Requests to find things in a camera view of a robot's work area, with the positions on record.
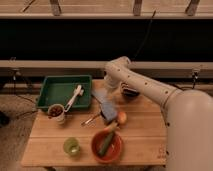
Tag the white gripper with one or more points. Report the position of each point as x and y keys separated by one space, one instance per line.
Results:
x=110 y=82

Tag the orange bowl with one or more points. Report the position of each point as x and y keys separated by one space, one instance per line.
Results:
x=114 y=151

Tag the orange-yellow apple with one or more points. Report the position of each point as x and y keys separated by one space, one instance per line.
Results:
x=121 y=118

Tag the blue sponge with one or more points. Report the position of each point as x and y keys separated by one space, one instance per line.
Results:
x=108 y=110

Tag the white cup with brown contents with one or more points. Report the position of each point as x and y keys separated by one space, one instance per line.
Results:
x=57 y=113

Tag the blue-grey towel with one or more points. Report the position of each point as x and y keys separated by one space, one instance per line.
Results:
x=100 y=95

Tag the wooden table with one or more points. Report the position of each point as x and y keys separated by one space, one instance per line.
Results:
x=143 y=136

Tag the dark bowl with striped contents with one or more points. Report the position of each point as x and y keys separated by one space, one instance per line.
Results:
x=127 y=91

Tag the green plastic tray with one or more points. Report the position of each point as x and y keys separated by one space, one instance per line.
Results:
x=59 y=90

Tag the white plastic spatula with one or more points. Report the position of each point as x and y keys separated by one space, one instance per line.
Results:
x=77 y=92

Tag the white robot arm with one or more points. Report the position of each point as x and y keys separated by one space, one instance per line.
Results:
x=188 y=116

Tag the green plastic cup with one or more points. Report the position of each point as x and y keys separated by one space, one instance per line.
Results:
x=71 y=146

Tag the green cucumber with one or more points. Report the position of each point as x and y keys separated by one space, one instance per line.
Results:
x=106 y=143

